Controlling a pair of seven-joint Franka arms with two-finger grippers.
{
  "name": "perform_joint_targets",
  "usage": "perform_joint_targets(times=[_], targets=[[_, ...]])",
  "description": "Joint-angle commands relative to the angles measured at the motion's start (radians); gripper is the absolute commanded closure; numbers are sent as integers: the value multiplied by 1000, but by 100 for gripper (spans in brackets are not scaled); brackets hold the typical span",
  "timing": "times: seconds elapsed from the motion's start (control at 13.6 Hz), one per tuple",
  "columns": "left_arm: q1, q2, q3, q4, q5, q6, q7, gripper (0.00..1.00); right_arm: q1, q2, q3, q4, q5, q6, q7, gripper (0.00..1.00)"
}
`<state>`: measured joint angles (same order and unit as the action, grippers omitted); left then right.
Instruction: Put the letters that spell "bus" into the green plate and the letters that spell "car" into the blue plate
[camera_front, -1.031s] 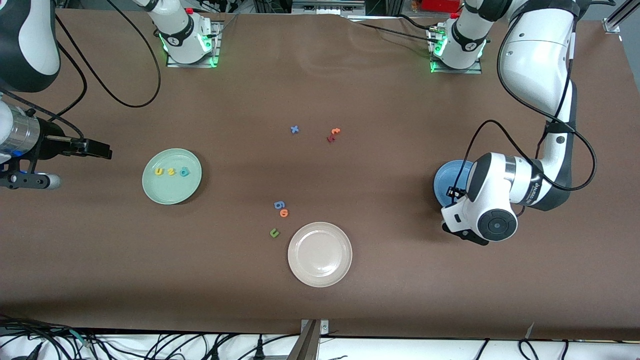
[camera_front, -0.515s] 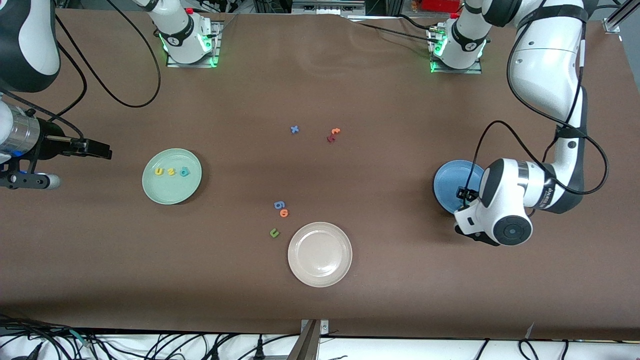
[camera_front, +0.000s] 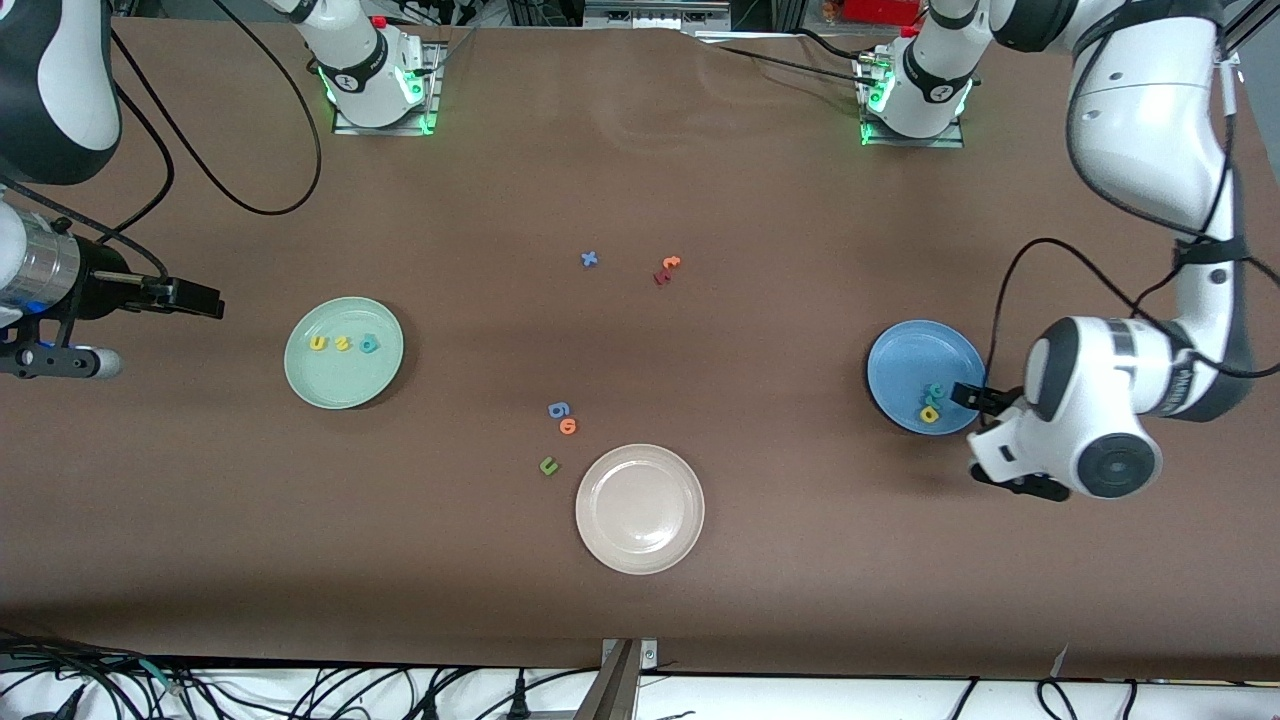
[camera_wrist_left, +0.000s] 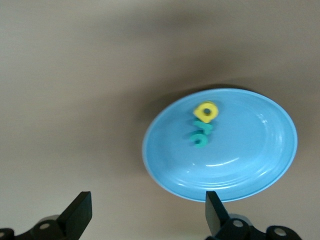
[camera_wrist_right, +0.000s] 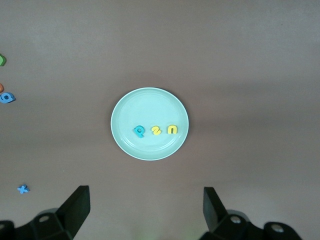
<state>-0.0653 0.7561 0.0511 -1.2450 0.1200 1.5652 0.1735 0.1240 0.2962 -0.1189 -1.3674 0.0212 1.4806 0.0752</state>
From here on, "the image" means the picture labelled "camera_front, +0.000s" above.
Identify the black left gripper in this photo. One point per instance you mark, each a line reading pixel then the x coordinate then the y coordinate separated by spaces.
pixel 994 401

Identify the aluminium corner frame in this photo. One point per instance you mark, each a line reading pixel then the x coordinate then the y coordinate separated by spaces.
pixel 1238 56

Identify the red box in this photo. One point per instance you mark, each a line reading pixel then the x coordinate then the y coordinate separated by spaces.
pixel 880 10

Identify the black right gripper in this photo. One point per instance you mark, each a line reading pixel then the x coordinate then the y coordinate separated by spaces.
pixel 100 290

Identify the green plate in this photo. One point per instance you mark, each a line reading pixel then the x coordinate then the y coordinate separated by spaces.
pixel 343 385

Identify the brown table cover mat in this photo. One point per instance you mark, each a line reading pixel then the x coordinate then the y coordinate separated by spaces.
pixel 640 620

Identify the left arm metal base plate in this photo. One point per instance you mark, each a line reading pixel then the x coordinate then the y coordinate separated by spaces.
pixel 915 143

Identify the grey metal equipment rack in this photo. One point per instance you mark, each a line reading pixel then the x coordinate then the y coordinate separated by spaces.
pixel 650 12

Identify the black power plug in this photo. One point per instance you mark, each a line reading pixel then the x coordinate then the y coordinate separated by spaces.
pixel 519 705
pixel 430 708

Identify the silver metal bracket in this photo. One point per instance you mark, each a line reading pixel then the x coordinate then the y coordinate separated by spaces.
pixel 648 655

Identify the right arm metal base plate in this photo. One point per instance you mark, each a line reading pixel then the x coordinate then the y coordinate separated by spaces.
pixel 385 130

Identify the aluminium profile bar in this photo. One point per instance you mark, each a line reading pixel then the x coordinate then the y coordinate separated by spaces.
pixel 612 690

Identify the beige plate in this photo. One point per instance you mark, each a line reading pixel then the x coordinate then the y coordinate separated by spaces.
pixel 640 509

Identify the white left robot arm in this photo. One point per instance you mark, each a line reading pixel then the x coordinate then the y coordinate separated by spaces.
pixel 1150 130

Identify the white paper tag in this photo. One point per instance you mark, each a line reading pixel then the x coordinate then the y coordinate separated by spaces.
pixel 1059 662

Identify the blue plate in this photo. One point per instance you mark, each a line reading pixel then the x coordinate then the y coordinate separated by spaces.
pixel 915 355

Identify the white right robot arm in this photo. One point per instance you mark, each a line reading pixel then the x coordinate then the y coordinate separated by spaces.
pixel 360 60

